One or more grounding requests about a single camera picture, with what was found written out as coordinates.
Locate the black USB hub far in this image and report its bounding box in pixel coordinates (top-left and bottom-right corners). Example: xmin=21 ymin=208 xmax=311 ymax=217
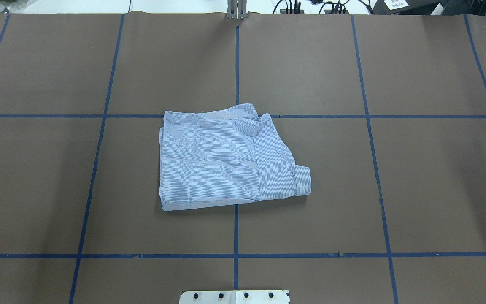
xmin=323 ymin=4 xmax=349 ymax=15

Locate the light blue striped shirt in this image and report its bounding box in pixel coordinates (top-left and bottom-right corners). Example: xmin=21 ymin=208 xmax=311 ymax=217
xmin=159 ymin=103 xmax=312 ymax=212

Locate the black labelled box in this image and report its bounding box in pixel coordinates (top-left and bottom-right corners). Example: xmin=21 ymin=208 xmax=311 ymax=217
xmin=371 ymin=0 xmax=444 ymax=15

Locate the black USB hub near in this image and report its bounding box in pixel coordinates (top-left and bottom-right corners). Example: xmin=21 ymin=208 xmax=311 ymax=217
xmin=279 ymin=8 xmax=305 ymax=15

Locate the black usb hub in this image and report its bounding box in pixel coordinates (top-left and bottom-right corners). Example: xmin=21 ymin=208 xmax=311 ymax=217
xmin=323 ymin=4 xmax=349 ymax=15
xmin=279 ymin=8 xmax=305 ymax=15

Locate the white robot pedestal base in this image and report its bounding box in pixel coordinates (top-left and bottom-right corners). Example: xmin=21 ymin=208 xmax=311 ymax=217
xmin=179 ymin=290 xmax=291 ymax=304

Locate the aluminium frame post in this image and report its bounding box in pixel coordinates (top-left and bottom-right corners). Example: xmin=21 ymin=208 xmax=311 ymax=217
xmin=227 ymin=0 xmax=248 ymax=20

